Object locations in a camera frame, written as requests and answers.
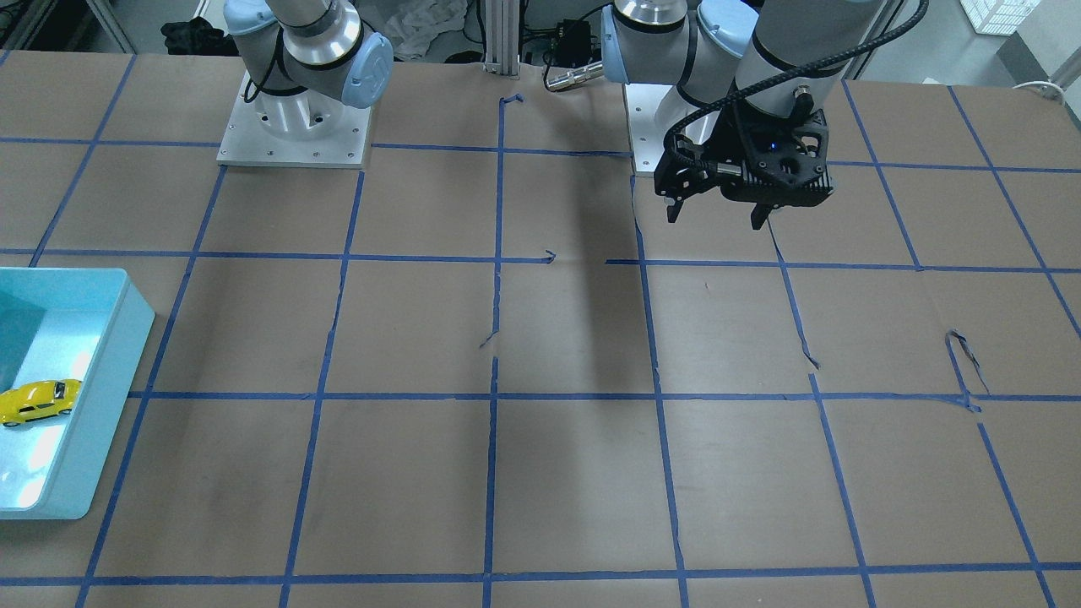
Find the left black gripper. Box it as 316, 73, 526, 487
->
654, 100, 774, 232

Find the yellow beetle toy car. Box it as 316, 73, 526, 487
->
1, 378, 84, 427

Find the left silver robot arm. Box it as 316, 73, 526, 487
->
600, 1, 883, 230

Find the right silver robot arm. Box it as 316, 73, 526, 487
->
223, 1, 393, 141

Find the teal plastic bin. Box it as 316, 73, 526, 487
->
1, 267, 155, 520

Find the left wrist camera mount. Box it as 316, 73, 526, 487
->
720, 103, 835, 208

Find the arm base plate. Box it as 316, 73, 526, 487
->
624, 84, 683, 177
216, 72, 372, 170

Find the aluminium frame post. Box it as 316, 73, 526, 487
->
481, 0, 521, 79

